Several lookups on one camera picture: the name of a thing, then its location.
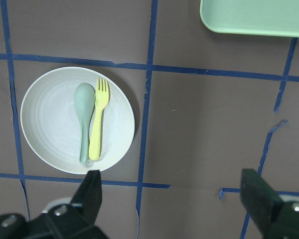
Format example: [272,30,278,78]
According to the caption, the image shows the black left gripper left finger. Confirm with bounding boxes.
[70,170,102,224]

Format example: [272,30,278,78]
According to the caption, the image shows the yellow plastic fork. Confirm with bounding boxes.
[89,77,110,161]

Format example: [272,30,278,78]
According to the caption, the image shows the sage green spoon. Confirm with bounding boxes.
[74,83,95,164]

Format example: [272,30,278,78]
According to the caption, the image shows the white round plate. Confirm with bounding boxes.
[20,67,135,175]

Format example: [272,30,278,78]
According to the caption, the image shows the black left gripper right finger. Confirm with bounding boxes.
[240,169,284,234]

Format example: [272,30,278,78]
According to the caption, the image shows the mint green tray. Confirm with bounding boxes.
[200,0,299,38]

